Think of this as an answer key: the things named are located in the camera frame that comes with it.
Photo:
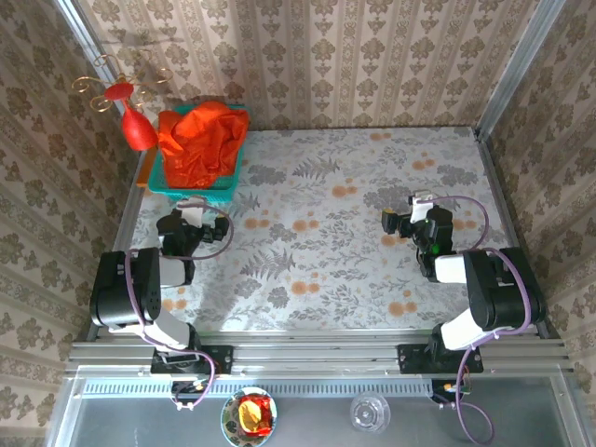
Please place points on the orange t-shirt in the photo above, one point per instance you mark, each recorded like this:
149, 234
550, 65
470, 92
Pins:
200, 139

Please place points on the teal plastic basket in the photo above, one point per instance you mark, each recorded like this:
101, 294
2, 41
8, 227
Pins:
158, 184

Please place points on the floral tablecloth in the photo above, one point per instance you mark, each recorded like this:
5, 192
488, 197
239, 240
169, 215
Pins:
326, 279

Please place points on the red stand with gold curls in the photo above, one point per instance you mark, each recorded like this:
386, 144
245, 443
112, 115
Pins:
137, 130

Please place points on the red and yellow snack packet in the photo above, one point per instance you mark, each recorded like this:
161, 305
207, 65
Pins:
253, 414

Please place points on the patterned ceramic bowl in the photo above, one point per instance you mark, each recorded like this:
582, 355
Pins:
228, 419

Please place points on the clear glass cup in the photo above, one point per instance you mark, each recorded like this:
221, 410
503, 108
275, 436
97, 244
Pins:
370, 413

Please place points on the grey metal shelf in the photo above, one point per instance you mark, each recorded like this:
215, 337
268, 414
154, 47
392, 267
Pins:
316, 423

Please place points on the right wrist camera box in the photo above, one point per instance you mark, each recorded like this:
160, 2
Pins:
419, 207

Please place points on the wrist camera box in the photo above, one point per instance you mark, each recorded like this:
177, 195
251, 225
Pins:
192, 212
419, 207

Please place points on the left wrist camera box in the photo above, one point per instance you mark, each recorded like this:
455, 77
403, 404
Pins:
192, 212

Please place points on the aluminium frame beam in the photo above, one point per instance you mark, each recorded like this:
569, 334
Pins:
316, 354

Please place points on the aluminium corner post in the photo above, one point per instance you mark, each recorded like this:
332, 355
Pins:
521, 65
77, 23

